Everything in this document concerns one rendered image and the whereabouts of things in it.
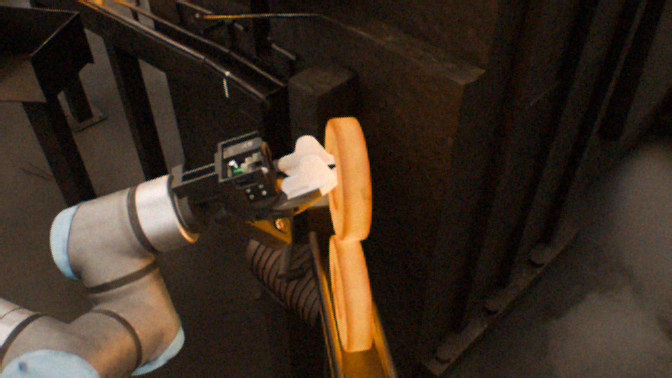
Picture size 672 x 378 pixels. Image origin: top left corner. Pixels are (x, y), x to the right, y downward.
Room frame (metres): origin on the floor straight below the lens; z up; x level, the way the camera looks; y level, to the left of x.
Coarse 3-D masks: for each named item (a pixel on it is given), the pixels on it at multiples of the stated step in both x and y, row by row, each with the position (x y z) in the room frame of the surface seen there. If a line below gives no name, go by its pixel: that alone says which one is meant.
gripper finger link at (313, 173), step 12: (312, 156) 0.51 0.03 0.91; (300, 168) 0.51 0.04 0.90; (312, 168) 0.51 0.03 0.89; (324, 168) 0.52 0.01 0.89; (288, 180) 0.51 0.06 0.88; (300, 180) 0.51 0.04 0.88; (312, 180) 0.51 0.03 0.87; (324, 180) 0.51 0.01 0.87; (336, 180) 0.52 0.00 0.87; (288, 192) 0.51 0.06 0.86; (300, 192) 0.50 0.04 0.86; (324, 192) 0.51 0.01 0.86
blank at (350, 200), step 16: (336, 128) 0.55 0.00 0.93; (352, 128) 0.55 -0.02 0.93; (336, 144) 0.53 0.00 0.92; (352, 144) 0.52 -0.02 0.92; (336, 160) 0.52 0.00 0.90; (352, 160) 0.50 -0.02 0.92; (368, 160) 0.51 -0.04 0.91; (352, 176) 0.49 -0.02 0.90; (368, 176) 0.49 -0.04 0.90; (336, 192) 0.55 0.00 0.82; (352, 192) 0.48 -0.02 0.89; (368, 192) 0.48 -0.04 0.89; (336, 208) 0.51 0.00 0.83; (352, 208) 0.47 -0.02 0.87; (368, 208) 0.47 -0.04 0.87; (336, 224) 0.51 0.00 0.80; (352, 224) 0.46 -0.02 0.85; (368, 224) 0.47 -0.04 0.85
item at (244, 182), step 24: (240, 144) 0.54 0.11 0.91; (264, 144) 0.55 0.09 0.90; (216, 168) 0.51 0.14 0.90; (240, 168) 0.51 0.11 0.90; (264, 168) 0.51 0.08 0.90; (192, 192) 0.49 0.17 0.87; (216, 192) 0.50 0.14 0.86; (240, 192) 0.49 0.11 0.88; (264, 192) 0.50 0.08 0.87; (192, 216) 0.48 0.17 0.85; (240, 216) 0.48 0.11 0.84; (264, 216) 0.49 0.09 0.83
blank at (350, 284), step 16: (336, 240) 0.50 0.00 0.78; (352, 240) 0.49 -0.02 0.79; (336, 256) 0.47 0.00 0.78; (352, 256) 0.47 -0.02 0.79; (336, 272) 0.50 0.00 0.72; (352, 272) 0.44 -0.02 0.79; (336, 288) 0.49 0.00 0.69; (352, 288) 0.43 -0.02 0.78; (368, 288) 0.43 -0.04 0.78; (336, 304) 0.47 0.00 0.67; (352, 304) 0.41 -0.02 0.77; (368, 304) 0.41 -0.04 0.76; (352, 320) 0.40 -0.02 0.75; (368, 320) 0.40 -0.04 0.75; (352, 336) 0.39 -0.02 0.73; (368, 336) 0.39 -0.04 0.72
